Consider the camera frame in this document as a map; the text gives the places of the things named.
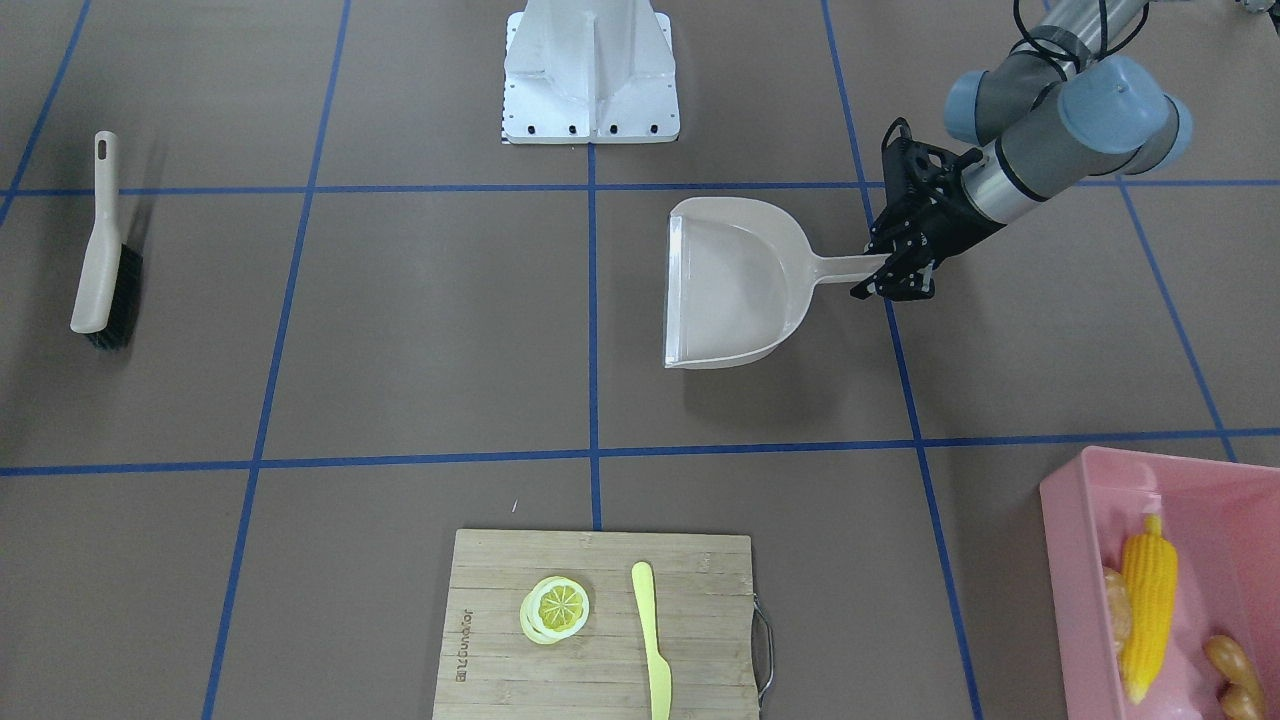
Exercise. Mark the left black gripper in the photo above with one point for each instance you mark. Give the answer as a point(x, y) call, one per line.
point(957, 226)

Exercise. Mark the beige plastic dustpan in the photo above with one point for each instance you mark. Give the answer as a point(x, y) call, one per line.
point(741, 275)

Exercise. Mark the yellow toy corn cob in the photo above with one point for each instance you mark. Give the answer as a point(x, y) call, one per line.
point(1150, 565)

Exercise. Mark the tan toy ginger root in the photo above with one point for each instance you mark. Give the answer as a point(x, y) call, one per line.
point(1242, 696)

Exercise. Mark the beige hand brush black bristles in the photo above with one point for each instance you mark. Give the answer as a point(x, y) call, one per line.
point(110, 279)

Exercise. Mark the brown toy potato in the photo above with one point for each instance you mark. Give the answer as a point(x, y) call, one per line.
point(1119, 606)

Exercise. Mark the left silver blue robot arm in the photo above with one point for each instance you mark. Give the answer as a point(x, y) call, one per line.
point(1064, 105)

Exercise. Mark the pink plastic bin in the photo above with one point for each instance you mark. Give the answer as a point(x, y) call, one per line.
point(1223, 519)

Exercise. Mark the bamboo cutting board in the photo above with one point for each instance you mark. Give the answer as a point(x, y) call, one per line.
point(704, 624)

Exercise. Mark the yellow plastic toy knife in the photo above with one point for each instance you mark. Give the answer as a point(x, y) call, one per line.
point(660, 676)

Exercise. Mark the yellow toy lemon slice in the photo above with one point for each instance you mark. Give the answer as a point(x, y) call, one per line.
point(555, 609)

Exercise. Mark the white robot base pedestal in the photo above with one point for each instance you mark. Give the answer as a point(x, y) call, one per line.
point(589, 72)

